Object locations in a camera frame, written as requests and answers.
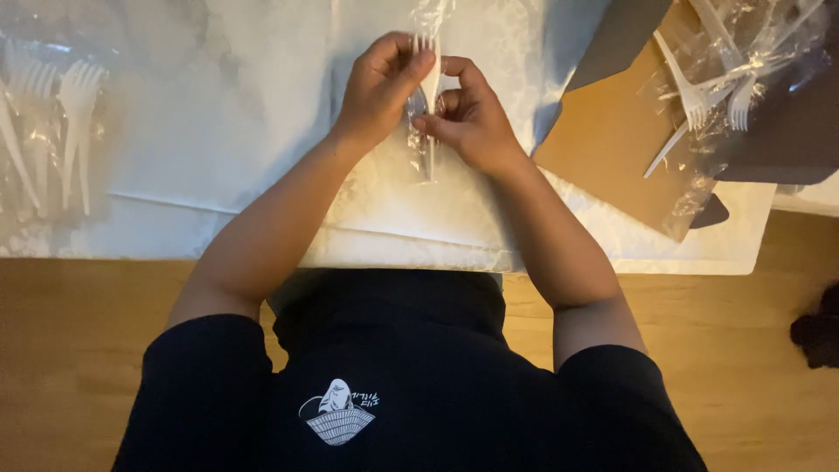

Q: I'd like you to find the white marbled table cover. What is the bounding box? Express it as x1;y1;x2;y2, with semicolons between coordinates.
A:
0;0;779;277

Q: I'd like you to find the brown cardboard box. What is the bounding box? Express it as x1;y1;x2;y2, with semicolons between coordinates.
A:
532;0;839;245

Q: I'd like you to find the clear plastic sleeve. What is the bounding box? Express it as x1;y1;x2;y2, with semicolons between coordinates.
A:
402;0;456;186

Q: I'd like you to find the clear plastic bag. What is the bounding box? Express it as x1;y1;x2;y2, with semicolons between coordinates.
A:
639;0;835;242

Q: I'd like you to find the dark cloth bundle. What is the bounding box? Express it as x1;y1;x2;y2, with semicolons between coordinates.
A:
789;282;839;370

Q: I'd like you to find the person's right hand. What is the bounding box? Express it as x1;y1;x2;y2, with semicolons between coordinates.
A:
411;55;527;177

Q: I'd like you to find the pile of wrapped white forks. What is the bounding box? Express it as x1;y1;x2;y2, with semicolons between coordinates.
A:
0;36;111;222

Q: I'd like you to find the white plastic fork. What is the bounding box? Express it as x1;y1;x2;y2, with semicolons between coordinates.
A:
726;0;828;132
652;29;710;131
411;33;444;183
643;82;738;180
688;0;748;73

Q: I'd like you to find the person's black printed shirt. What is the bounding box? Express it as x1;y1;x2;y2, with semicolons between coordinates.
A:
110;267;710;472

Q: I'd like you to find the person's left hand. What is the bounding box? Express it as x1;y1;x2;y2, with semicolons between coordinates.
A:
331;31;438;156

